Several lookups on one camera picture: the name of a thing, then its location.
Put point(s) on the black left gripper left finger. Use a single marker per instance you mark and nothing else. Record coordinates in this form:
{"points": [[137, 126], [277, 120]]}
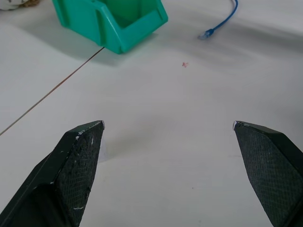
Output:
{"points": [[71, 175]]}

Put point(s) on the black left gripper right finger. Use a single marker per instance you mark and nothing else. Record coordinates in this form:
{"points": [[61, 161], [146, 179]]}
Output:
{"points": [[272, 170]]}

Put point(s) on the white patterned cloth bundle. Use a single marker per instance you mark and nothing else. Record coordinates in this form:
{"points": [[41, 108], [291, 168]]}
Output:
{"points": [[16, 3]]}

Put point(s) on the green plastic storage bin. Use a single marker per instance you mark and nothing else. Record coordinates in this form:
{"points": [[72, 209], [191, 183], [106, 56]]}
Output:
{"points": [[109, 22]]}

